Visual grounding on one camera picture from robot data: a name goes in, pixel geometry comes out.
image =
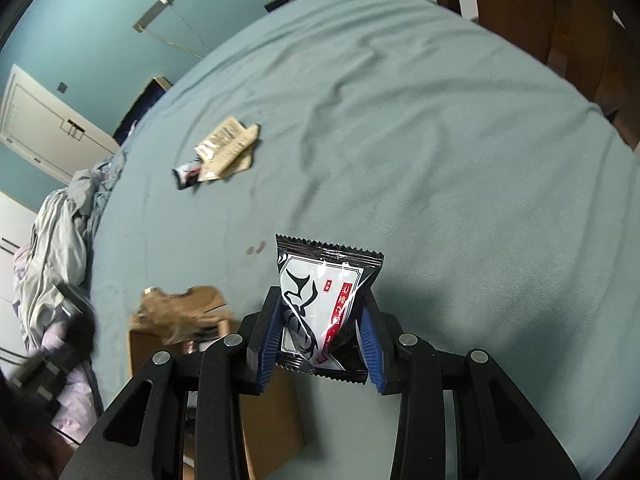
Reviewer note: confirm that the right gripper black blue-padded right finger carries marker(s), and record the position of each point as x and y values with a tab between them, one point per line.
460	415

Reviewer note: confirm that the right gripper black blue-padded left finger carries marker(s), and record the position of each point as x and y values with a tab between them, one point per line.
141	434

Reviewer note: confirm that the white black snack packet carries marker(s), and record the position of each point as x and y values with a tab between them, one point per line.
322	287

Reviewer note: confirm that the black sleeve forearm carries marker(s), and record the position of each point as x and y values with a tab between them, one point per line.
29	451

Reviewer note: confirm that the crumpled grey blanket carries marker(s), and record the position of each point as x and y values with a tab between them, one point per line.
59	254

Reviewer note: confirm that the cardboard box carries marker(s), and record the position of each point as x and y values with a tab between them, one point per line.
190	322

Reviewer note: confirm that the teal bed sheet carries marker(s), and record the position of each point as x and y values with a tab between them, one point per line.
505	205

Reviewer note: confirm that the snack packet far left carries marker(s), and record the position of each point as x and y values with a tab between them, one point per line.
187	175

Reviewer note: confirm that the white door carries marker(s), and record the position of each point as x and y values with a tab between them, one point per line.
48	133

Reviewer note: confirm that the beige snack packet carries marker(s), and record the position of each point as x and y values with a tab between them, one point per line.
206	150
244	142

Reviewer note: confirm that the dark blue framed object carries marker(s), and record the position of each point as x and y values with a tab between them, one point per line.
152	92

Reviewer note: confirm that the brown wooden furniture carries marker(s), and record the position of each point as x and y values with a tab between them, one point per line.
593	44

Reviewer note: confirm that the metal wall bracket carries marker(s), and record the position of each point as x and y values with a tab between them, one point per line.
154	11

